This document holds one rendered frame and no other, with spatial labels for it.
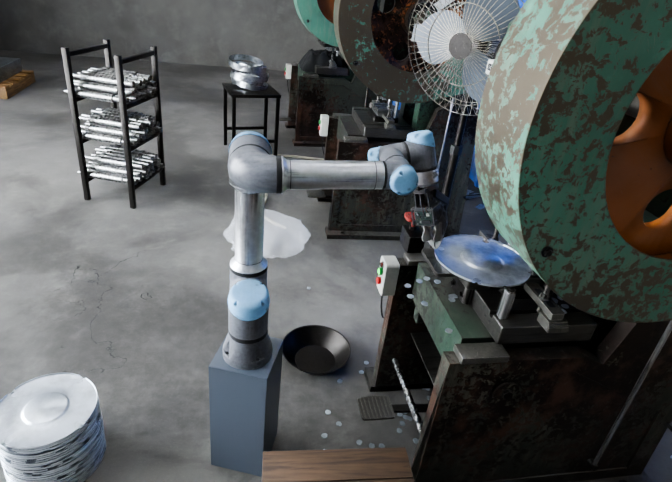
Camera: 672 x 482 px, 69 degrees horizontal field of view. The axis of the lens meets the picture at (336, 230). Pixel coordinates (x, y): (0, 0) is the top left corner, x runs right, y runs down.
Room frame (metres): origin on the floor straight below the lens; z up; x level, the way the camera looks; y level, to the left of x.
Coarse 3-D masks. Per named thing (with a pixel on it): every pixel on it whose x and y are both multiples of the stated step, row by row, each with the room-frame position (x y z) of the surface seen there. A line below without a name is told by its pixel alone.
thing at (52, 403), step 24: (24, 384) 1.10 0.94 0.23; (48, 384) 1.11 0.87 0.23; (72, 384) 1.12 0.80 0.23; (0, 408) 1.00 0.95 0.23; (24, 408) 1.00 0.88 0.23; (48, 408) 1.01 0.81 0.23; (72, 408) 1.03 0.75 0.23; (0, 432) 0.92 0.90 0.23; (24, 432) 0.93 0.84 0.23; (48, 432) 0.94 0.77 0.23; (72, 432) 0.94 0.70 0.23
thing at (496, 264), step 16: (448, 240) 1.39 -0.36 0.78; (464, 240) 1.40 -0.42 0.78; (480, 240) 1.42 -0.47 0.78; (448, 256) 1.29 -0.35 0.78; (464, 256) 1.29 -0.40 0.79; (480, 256) 1.30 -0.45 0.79; (496, 256) 1.31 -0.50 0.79; (512, 256) 1.34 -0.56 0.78; (464, 272) 1.21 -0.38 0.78; (480, 272) 1.22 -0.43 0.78; (496, 272) 1.23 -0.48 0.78; (512, 272) 1.24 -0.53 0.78
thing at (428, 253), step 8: (424, 248) 1.32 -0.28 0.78; (432, 248) 1.33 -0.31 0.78; (424, 256) 1.29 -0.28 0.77; (432, 256) 1.28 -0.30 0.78; (432, 264) 1.23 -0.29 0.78; (440, 264) 1.24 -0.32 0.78; (440, 272) 1.20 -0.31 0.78; (448, 272) 1.20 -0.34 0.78; (456, 280) 1.30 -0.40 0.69; (464, 280) 1.26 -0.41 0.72; (456, 288) 1.29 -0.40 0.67; (464, 288) 1.25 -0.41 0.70; (472, 288) 1.24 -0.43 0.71; (480, 288) 1.24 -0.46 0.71; (488, 288) 1.25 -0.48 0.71; (464, 296) 1.24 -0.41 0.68
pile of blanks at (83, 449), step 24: (96, 408) 1.05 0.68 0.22; (96, 432) 1.02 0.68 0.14; (0, 456) 0.89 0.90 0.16; (24, 456) 0.87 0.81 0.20; (48, 456) 0.89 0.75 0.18; (72, 456) 0.93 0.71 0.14; (96, 456) 1.00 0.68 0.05; (24, 480) 0.87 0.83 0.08; (48, 480) 0.89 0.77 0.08; (72, 480) 0.92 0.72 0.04
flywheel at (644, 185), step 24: (648, 96) 0.90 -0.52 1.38; (648, 120) 0.91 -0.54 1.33; (624, 144) 0.90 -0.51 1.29; (648, 144) 0.91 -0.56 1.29; (624, 168) 0.91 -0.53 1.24; (648, 168) 0.92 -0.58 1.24; (624, 192) 0.91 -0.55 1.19; (648, 192) 0.92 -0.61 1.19; (624, 216) 0.92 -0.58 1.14; (648, 240) 0.94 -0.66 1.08
